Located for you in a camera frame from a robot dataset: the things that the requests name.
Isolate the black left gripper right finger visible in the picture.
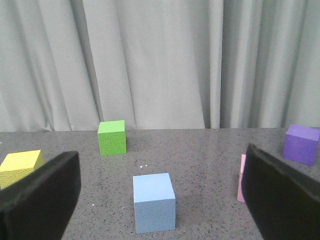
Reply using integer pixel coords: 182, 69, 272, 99
242, 144, 320, 240

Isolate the grey-green curtain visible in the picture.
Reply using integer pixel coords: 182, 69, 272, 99
0, 0, 320, 132

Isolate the yellow foam cube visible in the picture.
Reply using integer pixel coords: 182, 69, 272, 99
0, 149, 45, 190

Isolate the pink foam cube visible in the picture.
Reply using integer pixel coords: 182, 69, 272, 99
237, 154, 246, 203

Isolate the light blue textured cube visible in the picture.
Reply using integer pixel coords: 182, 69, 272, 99
132, 172, 176, 234

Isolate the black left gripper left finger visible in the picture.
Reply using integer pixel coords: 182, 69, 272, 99
0, 151, 81, 240

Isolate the purple foam cube at back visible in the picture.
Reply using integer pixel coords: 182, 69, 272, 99
282, 124, 320, 166

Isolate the green foam cube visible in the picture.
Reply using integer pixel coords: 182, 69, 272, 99
97, 120, 127, 156

